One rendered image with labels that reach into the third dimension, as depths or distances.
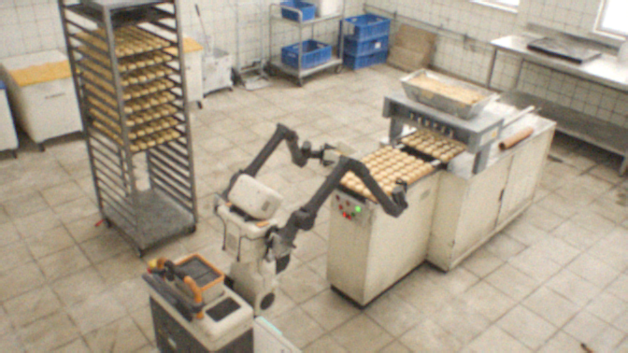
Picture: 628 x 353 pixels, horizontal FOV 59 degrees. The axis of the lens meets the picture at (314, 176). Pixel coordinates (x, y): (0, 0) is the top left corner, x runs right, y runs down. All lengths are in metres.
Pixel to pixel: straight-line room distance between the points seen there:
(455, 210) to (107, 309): 2.35
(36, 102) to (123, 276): 2.16
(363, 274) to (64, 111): 3.42
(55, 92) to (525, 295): 4.33
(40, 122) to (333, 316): 3.36
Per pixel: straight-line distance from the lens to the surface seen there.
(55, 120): 5.74
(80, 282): 4.14
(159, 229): 4.23
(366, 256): 3.40
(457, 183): 3.65
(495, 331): 3.83
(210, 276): 2.61
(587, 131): 6.22
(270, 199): 2.55
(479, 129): 3.48
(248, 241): 2.57
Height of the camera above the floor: 2.63
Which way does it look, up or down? 31 degrees down
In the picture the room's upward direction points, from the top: 3 degrees clockwise
